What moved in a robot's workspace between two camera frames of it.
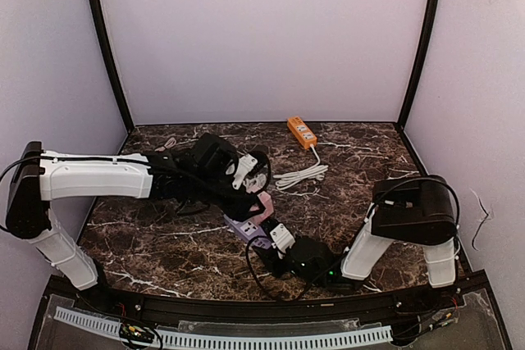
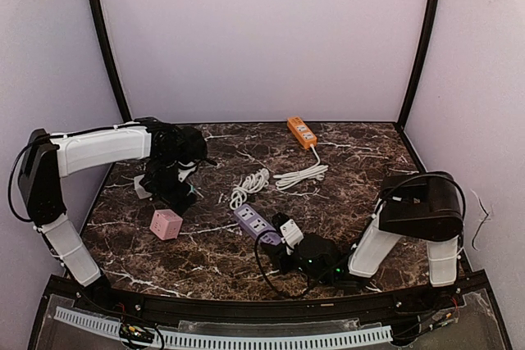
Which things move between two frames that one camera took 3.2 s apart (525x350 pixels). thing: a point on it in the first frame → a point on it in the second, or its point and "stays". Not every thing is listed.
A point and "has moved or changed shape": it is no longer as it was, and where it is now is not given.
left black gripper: x=244 y=206 → x=165 y=185
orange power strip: x=302 y=131 stays
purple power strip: x=248 y=229 has moved or changed shape
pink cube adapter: x=267 y=203 → x=165 y=224
